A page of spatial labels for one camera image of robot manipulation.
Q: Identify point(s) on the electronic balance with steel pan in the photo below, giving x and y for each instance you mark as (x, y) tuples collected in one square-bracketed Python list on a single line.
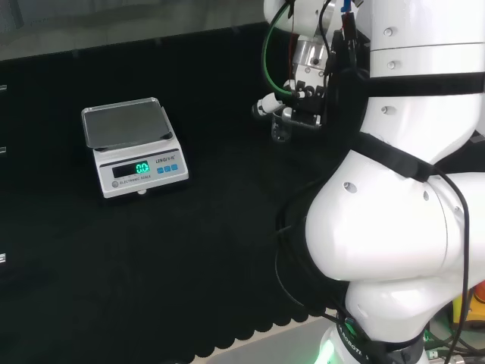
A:
[(140, 170)]

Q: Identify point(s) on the small clear glass beaker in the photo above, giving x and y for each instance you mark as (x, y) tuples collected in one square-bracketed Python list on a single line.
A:
[(279, 130)]

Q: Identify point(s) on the black bench cloth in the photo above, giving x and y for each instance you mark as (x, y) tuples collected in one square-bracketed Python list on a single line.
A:
[(189, 246)]

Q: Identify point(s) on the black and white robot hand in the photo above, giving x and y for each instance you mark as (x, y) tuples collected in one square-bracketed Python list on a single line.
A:
[(308, 98)]

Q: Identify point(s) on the yellow stop button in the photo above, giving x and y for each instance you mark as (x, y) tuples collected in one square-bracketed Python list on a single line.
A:
[(473, 311)]

